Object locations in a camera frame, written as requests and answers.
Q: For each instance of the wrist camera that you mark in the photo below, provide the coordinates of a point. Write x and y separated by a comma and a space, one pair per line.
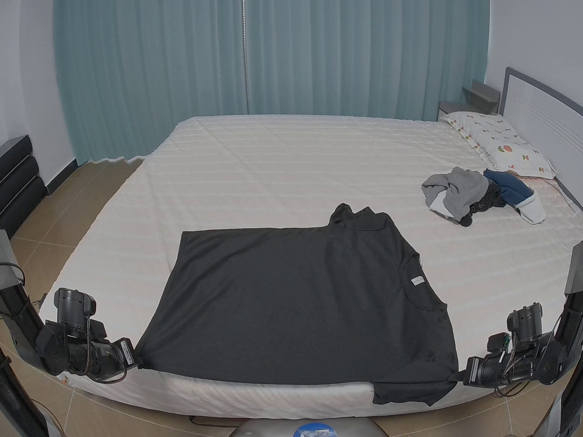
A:
97, 328
496, 342

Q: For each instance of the black T-shirt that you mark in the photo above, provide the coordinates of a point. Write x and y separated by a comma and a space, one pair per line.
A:
291, 303

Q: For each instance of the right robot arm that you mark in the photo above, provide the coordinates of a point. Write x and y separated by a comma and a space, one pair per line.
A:
555, 358

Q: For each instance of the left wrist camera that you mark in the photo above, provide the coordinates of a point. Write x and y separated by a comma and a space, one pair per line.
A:
97, 328

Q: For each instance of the black garment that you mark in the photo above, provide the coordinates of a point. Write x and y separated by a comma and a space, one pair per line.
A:
489, 200

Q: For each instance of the white printed pillow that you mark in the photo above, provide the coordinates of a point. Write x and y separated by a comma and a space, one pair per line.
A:
496, 139

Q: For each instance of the grey garment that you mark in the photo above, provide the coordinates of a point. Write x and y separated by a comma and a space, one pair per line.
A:
464, 187

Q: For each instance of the black chest of drawers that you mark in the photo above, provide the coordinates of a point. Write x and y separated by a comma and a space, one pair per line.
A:
18, 175

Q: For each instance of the white garment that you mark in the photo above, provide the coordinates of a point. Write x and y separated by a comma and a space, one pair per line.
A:
533, 210
437, 206

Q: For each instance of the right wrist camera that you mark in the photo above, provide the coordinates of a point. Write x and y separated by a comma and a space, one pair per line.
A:
496, 342

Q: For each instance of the dark blue garment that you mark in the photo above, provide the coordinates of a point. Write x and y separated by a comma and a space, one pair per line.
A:
510, 187

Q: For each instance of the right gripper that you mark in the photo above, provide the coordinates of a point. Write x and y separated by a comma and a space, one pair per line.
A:
487, 370

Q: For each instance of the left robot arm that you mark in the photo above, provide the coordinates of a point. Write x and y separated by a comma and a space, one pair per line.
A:
50, 348

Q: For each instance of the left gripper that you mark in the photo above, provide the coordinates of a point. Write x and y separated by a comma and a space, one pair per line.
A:
114, 358

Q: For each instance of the grey bedside table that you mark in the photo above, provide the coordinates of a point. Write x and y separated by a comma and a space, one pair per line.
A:
480, 91

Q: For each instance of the bed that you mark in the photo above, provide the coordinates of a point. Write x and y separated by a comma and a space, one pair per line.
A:
296, 166

